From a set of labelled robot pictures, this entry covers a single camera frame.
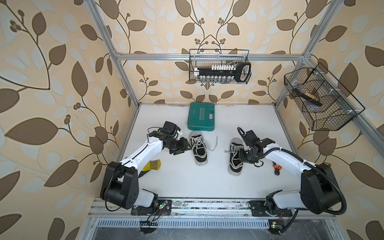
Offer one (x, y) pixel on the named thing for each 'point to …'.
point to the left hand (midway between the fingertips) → (186, 147)
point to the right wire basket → (317, 101)
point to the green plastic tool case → (201, 116)
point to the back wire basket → (194, 64)
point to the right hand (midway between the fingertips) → (241, 159)
